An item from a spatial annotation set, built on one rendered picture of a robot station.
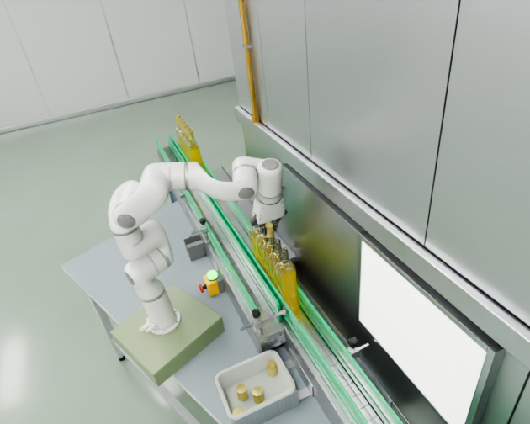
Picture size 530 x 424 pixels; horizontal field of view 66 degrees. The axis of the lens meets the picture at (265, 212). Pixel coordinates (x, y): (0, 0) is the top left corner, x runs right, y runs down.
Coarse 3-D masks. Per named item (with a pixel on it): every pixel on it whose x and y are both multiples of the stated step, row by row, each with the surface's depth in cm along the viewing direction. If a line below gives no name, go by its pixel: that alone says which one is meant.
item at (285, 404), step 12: (288, 360) 144; (300, 372) 136; (288, 396) 125; (300, 396) 132; (312, 396) 132; (264, 408) 123; (276, 408) 126; (288, 408) 129; (240, 420) 121; (252, 420) 124; (264, 420) 126
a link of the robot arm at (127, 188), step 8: (128, 184) 124; (136, 184) 124; (120, 192) 122; (128, 192) 120; (112, 200) 126; (120, 200) 118; (112, 208) 126; (112, 216) 126; (112, 224) 126; (112, 232) 129; (120, 232) 126; (128, 232) 127
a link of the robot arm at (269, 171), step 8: (240, 160) 121; (248, 160) 121; (256, 160) 122; (264, 160) 121; (272, 160) 121; (232, 168) 122; (256, 168) 121; (264, 168) 119; (272, 168) 119; (280, 168) 120; (264, 176) 119; (272, 176) 119; (280, 176) 121; (264, 184) 122; (272, 184) 121; (280, 184) 124; (264, 192) 124; (272, 192) 124; (280, 192) 126
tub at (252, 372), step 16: (272, 352) 137; (240, 368) 135; (256, 368) 138; (224, 384) 135; (256, 384) 136; (272, 384) 135; (288, 384) 130; (224, 400) 124; (240, 400) 132; (272, 400) 123; (240, 416) 120
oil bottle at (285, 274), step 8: (280, 264) 136; (288, 264) 135; (280, 272) 135; (288, 272) 135; (280, 280) 137; (288, 280) 137; (280, 288) 140; (288, 288) 139; (296, 288) 141; (288, 296) 141; (296, 296) 143; (288, 304) 143; (296, 304) 145
